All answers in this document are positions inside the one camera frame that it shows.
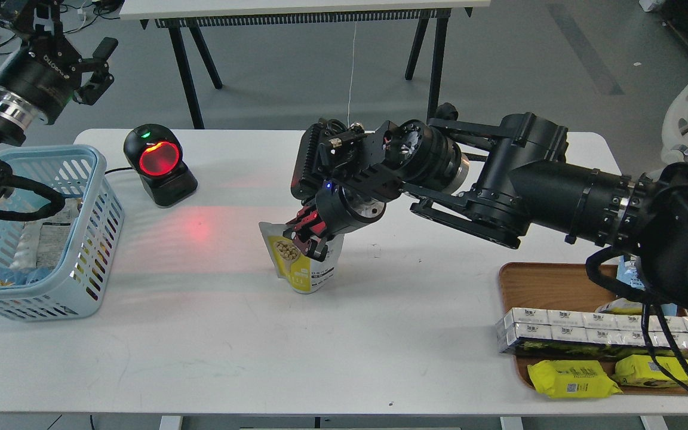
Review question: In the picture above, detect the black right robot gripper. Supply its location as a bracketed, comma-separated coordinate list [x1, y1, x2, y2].
[283, 183, 386, 262]

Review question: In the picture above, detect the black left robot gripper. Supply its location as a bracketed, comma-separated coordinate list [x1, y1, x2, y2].
[0, 1, 118, 124]

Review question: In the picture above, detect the yellow white snack pouch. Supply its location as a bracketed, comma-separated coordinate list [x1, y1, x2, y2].
[259, 222, 344, 294]

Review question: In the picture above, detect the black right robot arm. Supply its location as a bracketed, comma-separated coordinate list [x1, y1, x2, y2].
[283, 103, 688, 317]

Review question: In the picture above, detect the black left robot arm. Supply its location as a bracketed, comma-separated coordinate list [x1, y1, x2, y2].
[0, 1, 118, 222]

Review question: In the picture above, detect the white snack bag in basket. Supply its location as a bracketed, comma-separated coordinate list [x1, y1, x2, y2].
[9, 198, 84, 270]

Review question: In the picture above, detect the light blue plastic basket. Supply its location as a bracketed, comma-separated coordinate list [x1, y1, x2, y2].
[0, 145, 125, 322]

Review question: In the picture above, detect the blue snack bag in basket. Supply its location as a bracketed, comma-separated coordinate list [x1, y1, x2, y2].
[0, 267, 53, 287]

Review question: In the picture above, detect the white boxed snack multipack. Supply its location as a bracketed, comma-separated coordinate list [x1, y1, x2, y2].
[495, 307, 688, 360]

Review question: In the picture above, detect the yellow snack pack left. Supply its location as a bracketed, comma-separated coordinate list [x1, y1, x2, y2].
[527, 360, 622, 398]

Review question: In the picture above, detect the yellow snack pack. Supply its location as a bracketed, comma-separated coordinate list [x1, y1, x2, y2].
[611, 355, 688, 388]
[527, 360, 622, 398]

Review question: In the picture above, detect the yellow snack pack right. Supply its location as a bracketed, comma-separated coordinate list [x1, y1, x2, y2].
[611, 355, 688, 388]

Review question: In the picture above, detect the white background table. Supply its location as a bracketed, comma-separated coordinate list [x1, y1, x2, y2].
[118, 1, 490, 130]

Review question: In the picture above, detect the black barcode scanner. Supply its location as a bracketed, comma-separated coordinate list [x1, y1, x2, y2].
[123, 124, 198, 208]

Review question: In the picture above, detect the brown wooden tray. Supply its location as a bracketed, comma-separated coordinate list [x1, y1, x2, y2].
[499, 262, 688, 397]

